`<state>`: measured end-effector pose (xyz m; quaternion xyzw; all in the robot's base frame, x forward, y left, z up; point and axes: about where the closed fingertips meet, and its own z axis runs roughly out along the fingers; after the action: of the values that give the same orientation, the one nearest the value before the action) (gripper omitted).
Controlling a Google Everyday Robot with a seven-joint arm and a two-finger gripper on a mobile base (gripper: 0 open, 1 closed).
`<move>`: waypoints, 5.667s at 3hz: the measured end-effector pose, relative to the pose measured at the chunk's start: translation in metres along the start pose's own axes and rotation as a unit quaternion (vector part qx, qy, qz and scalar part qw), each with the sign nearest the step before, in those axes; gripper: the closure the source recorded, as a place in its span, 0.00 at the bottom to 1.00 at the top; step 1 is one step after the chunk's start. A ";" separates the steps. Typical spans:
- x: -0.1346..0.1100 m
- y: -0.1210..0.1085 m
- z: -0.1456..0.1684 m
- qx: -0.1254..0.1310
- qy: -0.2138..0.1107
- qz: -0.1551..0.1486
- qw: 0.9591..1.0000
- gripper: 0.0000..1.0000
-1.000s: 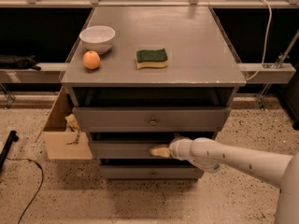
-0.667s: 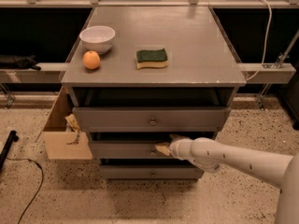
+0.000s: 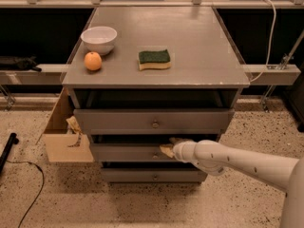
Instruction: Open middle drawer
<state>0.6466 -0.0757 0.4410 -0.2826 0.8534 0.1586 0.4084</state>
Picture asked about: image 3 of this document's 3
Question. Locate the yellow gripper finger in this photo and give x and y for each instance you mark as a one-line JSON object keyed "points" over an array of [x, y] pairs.
{"points": [[174, 140], [167, 149]]}

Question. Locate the orange fruit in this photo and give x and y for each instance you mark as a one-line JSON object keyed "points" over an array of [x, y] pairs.
{"points": [[93, 61]]}

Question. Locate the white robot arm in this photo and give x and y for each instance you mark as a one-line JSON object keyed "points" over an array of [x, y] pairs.
{"points": [[283, 173]]}

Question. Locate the crumpled yellow paper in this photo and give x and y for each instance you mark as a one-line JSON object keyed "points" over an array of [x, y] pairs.
{"points": [[74, 124]]}

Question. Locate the white bowl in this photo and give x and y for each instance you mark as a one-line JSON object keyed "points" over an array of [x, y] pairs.
{"points": [[99, 39]]}

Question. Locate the grey drawer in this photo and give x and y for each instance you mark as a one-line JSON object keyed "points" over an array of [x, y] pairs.
{"points": [[128, 153], [153, 121], [152, 175]]}

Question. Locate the green yellow sponge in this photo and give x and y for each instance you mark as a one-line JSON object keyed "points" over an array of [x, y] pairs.
{"points": [[149, 59]]}

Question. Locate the black cloth on shelf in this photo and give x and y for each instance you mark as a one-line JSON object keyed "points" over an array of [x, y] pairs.
{"points": [[18, 63]]}

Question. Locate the grey drawer cabinet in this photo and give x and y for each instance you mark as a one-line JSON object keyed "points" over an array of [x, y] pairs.
{"points": [[205, 72]]}

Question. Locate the grey top drawer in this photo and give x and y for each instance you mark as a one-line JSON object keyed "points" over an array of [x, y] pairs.
{"points": [[153, 121]]}

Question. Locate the grey bottom drawer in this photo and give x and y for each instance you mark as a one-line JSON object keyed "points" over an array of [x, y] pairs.
{"points": [[152, 175]]}

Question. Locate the black pole base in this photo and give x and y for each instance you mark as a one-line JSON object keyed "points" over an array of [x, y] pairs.
{"points": [[4, 156]]}

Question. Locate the cardboard box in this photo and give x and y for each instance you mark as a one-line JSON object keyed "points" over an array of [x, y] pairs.
{"points": [[63, 142]]}

